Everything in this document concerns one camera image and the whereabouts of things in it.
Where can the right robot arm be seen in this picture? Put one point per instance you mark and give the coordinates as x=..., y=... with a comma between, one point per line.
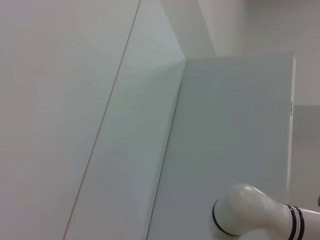
x=250, y=207

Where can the grey partition panel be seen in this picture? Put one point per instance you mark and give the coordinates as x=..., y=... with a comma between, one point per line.
x=230, y=120

